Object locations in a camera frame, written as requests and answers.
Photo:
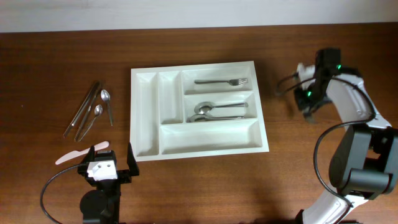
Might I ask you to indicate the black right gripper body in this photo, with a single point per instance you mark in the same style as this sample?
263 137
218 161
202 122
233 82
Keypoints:
310 99

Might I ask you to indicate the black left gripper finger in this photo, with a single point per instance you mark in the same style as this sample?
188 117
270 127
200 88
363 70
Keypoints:
89 156
131 162

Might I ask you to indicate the steel tablespoon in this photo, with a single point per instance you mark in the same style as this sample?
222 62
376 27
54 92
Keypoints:
207 117
206 107

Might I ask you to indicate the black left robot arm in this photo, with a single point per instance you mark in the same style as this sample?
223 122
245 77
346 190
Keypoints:
102 204

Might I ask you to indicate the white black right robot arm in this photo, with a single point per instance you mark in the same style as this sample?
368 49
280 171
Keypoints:
364 165

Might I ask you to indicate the pink plastic knife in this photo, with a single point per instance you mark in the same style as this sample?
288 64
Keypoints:
74 154

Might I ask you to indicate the small teaspoon lower left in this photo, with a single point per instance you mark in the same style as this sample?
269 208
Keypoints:
97 112

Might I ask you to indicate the small teaspoon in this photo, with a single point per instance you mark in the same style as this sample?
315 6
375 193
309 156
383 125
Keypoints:
105 96
97 112

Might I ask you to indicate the small teaspoon upper left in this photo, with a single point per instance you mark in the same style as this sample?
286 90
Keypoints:
105 96

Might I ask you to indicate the white plastic cutlery tray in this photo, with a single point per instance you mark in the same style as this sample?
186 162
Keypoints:
163 98

